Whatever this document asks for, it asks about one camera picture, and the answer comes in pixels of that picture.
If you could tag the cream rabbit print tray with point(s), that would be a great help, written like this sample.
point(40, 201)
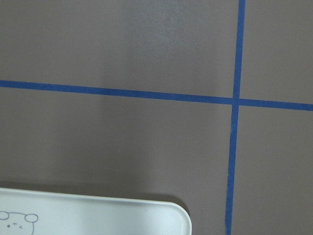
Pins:
point(26, 212)

